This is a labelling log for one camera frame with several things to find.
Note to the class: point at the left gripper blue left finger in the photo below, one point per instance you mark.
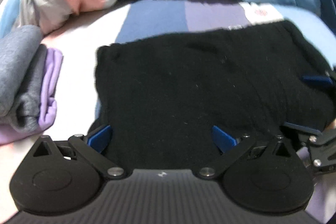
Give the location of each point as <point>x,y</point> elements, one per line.
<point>99,138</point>

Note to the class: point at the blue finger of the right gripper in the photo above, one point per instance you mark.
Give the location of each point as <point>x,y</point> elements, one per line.
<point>318,81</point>
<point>302,129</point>

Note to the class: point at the folded purple garment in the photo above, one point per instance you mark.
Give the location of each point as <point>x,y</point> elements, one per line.
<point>47,106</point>

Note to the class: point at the black garment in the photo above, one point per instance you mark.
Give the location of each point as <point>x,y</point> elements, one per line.
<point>163,95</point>

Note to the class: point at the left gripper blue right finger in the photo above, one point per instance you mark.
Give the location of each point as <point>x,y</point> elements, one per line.
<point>223,140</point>

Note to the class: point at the patchwork bed sheet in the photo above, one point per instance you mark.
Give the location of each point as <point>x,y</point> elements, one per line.
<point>153,196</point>

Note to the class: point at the folded grey garment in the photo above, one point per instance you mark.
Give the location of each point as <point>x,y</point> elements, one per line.
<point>22,68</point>

